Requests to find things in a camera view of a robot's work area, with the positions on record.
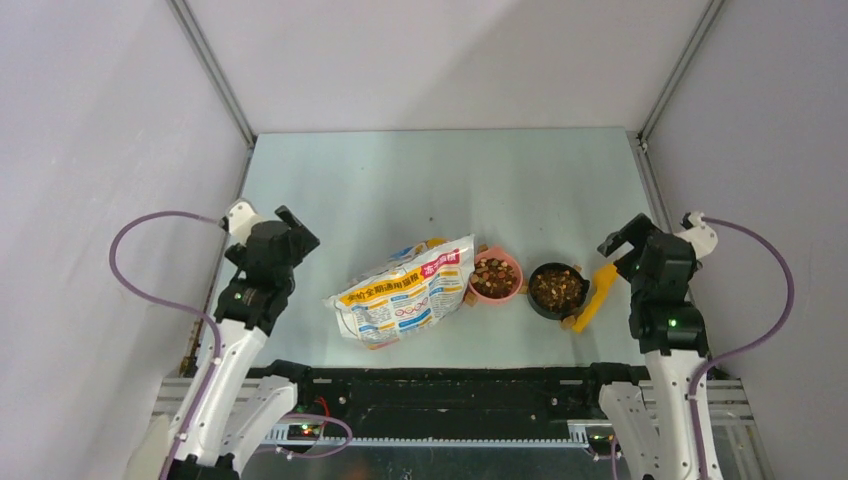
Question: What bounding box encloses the yellow plastic scoop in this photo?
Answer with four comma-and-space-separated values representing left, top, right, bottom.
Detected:
571, 263, 619, 333

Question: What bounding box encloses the printed cat food bag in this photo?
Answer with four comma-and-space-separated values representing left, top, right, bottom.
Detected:
324, 234, 476, 350

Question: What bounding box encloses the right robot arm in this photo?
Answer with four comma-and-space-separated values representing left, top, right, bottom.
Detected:
579, 212, 723, 479

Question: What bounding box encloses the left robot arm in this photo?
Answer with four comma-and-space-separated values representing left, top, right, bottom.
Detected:
160, 200, 320, 479

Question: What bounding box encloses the black pet bowl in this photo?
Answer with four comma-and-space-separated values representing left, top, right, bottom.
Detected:
527, 262, 592, 322

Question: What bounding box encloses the pink pet bowl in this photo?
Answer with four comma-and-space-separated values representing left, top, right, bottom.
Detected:
468, 246, 525, 305

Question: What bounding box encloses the kibble in black bowl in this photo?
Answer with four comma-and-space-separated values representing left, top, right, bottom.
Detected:
531, 266, 587, 314

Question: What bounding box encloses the kibble in pink bowl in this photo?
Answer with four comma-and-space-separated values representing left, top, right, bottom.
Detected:
470, 257, 520, 299

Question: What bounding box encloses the wooden bowl stand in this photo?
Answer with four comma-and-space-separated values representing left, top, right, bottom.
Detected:
466, 246, 590, 330

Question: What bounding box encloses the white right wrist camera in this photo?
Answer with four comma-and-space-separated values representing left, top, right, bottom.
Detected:
675, 211, 718, 260

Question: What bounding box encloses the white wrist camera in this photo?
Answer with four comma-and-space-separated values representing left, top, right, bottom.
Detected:
218, 198, 265, 245
675, 211, 718, 260

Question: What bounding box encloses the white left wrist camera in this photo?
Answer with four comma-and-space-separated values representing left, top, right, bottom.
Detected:
218, 198, 265, 245

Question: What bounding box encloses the aluminium corner frame post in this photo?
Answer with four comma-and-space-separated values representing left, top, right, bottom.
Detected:
635, 0, 730, 154

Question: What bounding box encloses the left aluminium frame post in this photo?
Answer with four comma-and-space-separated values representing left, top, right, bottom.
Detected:
165, 0, 258, 150

